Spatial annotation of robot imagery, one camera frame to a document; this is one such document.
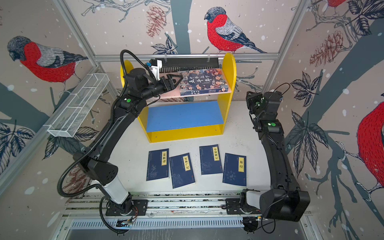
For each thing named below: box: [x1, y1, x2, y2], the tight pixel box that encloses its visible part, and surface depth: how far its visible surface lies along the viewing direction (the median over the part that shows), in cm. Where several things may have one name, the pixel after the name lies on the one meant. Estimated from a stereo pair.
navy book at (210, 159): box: [199, 144, 223, 175], surface depth 92 cm
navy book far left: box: [146, 148, 169, 181], surface depth 90 cm
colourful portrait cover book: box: [178, 68, 229, 96], surface depth 73 cm
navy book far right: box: [222, 153, 247, 187], surface depth 87 cm
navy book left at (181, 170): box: [169, 152, 196, 189], surface depth 87 cm
